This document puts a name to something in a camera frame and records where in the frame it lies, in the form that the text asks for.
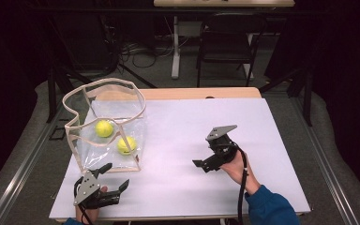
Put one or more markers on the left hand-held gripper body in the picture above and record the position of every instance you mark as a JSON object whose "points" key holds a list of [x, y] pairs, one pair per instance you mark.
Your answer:
{"points": [[87, 187]]}

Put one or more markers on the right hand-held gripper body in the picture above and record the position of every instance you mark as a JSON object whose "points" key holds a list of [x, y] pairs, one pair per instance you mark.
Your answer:
{"points": [[222, 146]]}

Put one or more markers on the transparent bag with beige trim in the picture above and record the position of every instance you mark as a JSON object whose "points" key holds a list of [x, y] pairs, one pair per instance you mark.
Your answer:
{"points": [[106, 156]]}

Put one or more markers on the yellow tennis ball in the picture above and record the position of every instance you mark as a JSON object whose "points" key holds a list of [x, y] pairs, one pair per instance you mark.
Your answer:
{"points": [[126, 145], [103, 128]]}

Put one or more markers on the person's left hand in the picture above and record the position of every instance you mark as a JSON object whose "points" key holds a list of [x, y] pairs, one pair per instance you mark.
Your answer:
{"points": [[82, 215]]}

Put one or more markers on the person's right hand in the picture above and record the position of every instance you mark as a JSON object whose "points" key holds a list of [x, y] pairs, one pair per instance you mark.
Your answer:
{"points": [[237, 170]]}

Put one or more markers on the wooden table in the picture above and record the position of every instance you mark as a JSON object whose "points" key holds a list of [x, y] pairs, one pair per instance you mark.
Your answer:
{"points": [[200, 93]]}

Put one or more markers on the black metal stand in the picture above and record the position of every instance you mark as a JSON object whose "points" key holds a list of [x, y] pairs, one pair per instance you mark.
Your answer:
{"points": [[307, 93], [51, 93]]}

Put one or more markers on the black chair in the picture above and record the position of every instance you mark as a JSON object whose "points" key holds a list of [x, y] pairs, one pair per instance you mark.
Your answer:
{"points": [[225, 40]]}

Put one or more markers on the light desk with white legs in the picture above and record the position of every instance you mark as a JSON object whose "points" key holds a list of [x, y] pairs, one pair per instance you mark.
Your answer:
{"points": [[175, 47]]}

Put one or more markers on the small black floor frame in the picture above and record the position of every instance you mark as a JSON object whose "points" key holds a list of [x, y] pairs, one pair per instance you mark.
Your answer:
{"points": [[51, 135]]}

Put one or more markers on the metal floor rail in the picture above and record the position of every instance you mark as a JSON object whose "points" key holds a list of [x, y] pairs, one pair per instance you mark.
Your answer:
{"points": [[22, 175], [325, 162]]}

